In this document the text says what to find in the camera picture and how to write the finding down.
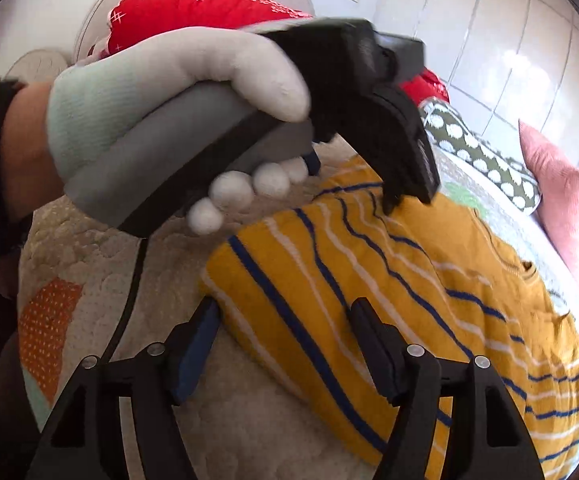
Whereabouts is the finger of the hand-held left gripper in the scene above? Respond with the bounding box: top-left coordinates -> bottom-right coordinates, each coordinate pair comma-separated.
319,85 -> 441,215

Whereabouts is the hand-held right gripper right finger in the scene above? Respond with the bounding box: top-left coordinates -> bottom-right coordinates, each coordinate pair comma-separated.
349,297 -> 545,480

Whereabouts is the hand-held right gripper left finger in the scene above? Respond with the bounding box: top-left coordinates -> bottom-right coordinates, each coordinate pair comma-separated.
26,296 -> 222,480

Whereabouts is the yellow striped sweater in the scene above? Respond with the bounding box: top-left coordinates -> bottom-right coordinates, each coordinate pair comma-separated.
200,155 -> 579,480

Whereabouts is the person's left forearm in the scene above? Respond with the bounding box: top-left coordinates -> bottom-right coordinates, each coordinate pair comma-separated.
0,30 -> 66,228

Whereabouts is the person's left hand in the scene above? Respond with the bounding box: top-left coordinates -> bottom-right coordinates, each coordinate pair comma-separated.
48,26 -> 315,236

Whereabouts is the green hedgehog print pillow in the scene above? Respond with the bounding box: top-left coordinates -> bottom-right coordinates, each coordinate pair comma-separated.
417,97 -> 543,216

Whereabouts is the quilted patchwork blanket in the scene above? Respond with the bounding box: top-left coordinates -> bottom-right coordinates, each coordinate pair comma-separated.
16,140 -> 579,480

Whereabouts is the white wardrobe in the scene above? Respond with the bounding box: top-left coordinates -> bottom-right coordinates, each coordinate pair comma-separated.
369,0 -> 579,171

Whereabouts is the red patterned pillow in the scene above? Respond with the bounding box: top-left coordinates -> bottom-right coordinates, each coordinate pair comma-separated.
104,0 -> 450,106

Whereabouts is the white round headboard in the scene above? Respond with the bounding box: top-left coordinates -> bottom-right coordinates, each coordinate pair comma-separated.
4,0 -> 315,86

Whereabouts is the black cable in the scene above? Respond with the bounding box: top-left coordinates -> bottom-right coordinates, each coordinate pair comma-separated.
100,232 -> 150,363

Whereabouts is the pink corduroy pillow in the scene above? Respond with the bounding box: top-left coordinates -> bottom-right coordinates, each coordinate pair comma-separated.
518,119 -> 579,296

